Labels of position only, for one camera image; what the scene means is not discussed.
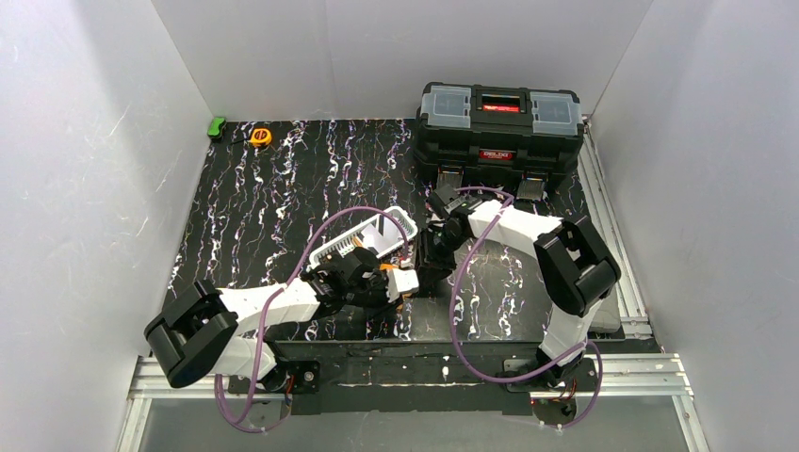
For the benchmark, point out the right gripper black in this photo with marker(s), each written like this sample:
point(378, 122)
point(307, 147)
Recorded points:
point(431, 261)

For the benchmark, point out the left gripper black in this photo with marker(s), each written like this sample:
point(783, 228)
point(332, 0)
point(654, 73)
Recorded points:
point(380, 284)

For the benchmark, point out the orange leather card holder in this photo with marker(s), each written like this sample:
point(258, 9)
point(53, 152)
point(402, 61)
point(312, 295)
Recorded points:
point(390, 268)

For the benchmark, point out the white plastic basket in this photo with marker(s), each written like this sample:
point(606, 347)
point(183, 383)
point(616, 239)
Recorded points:
point(349, 240)

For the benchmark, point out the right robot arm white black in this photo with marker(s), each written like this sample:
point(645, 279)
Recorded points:
point(576, 265)

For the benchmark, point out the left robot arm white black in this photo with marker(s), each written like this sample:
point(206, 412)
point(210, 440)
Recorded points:
point(204, 331)

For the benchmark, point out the white striped card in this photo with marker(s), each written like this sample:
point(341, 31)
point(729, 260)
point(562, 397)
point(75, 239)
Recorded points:
point(381, 236)

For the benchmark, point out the black red toolbox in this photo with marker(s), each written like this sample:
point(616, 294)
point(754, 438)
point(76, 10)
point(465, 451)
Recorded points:
point(526, 141)

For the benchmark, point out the yellow tape measure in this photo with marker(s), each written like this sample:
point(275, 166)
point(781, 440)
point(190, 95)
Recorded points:
point(260, 137)

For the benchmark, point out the grey plastic case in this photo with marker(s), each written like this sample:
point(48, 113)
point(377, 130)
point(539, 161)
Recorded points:
point(607, 317)

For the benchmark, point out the green small object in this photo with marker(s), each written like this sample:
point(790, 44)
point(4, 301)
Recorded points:
point(215, 130)

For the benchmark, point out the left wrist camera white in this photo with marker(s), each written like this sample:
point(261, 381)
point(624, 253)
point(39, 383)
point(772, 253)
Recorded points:
point(402, 282)

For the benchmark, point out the aluminium right rail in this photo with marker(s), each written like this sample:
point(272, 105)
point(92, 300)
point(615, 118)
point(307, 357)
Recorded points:
point(596, 193)

